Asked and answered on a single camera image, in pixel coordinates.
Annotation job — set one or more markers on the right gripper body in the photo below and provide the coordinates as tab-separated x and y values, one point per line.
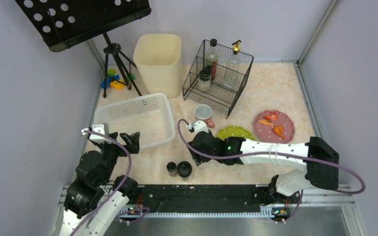
201	143

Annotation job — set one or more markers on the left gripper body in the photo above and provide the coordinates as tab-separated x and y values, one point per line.
120	144

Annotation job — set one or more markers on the spice jar labelled black lid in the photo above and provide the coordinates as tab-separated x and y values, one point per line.
204	76

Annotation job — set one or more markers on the clear bottle gold pump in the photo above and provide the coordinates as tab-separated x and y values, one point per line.
232	66

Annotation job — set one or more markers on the dark sauce bottle black cap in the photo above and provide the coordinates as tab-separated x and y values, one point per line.
212	58

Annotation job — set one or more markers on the spice jar round black lid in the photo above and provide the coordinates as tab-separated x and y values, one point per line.
199	159

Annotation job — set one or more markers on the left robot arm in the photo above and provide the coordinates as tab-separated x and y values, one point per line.
84	211

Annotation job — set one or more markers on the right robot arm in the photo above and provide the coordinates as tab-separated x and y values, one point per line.
314	163

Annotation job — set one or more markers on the green dotted plate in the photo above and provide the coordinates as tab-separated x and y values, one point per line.
234	131

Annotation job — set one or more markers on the pink floral mug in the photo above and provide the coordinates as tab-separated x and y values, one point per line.
204	112

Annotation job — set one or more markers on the front spice jar black lid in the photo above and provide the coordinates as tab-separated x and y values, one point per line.
184	170

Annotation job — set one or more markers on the white plastic basket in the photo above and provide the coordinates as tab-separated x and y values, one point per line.
150	115

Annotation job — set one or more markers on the small spice jar black lid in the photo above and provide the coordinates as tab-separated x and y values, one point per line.
172	169

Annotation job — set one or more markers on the pink dotted plate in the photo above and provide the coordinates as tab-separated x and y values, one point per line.
273	126

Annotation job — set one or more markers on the yellow toy block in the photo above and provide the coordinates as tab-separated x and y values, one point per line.
117	84

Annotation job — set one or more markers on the fried shrimp piece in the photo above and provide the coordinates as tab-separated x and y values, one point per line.
266	122

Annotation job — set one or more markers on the red shrimp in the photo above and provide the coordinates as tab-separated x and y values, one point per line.
273	116

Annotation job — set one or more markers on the orange fried drumstick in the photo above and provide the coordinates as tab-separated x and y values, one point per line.
279	131

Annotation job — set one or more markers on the green toy block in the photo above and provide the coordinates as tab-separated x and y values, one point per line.
111	72

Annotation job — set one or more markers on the cream plastic waste bin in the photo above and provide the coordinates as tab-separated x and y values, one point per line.
158	60

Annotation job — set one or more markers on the black perforated music stand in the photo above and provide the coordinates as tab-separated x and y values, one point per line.
66	23

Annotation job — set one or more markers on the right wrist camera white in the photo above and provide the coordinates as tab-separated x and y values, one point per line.
198	126

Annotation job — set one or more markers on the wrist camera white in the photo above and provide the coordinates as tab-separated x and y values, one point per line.
198	126
97	132

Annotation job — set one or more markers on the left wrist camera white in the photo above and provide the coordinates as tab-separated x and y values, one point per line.
97	132

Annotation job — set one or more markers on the black wire rack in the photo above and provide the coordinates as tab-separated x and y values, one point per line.
219	97

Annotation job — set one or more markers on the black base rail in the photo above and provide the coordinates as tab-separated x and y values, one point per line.
208	201

